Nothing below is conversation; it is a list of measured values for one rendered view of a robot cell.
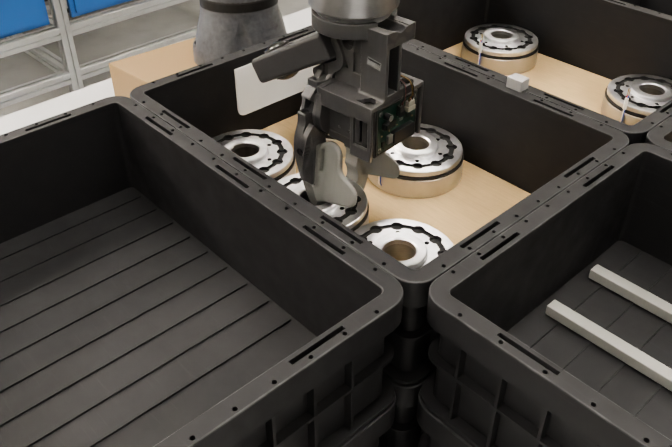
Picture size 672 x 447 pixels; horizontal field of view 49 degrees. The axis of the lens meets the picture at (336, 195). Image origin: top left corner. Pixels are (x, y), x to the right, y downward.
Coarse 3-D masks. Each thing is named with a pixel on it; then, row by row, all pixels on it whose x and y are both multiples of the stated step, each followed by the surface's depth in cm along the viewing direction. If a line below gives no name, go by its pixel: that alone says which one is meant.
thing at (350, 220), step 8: (288, 176) 74; (296, 176) 74; (288, 184) 73; (296, 184) 73; (352, 184) 73; (360, 192) 72; (360, 200) 71; (336, 208) 70; (344, 208) 70; (352, 208) 70; (360, 208) 70; (336, 216) 68; (344, 216) 69; (352, 216) 68; (360, 216) 69; (344, 224) 68; (352, 224) 68
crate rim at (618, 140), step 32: (224, 64) 80; (448, 64) 80; (512, 96) 74; (192, 128) 68; (608, 128) 68; (224, 160) 64; (288, 192) 60; (544, 192) 60; (320, 224) 56; (512, 224) 57; (384, 256) 53; (448, 256) 53; (416, 288) 51
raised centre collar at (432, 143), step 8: (416, 136) 80; (424, 136) 79; (432, 136) 79; (400, 144) 78; (432, 144) 78; (400, 152) 77; (408, 152) 77; (416, 152) 77; (424, 152) 77; (432, 152) 77
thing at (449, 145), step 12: (432, 132) 82; (444, 132) 81; (444, 144) 79; (456, 144) 79; (396, 156) 77; (432, 156) 77; (444, 156) 78; (456, 156) 77; (408, 168) 75; (420, 168) 76; (432, 168) 75; (444, 168) 75
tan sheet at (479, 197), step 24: (288, 120) 90; (480, 168) 81; (384, 192) 77; (456, 192) 77; (480, 192) 77; (504, 192) 77; (384, 216) 74; (408, 216) 74; (432, 216) 74; (456, 216) 74; (480, 216) 74; (456, 240) 71
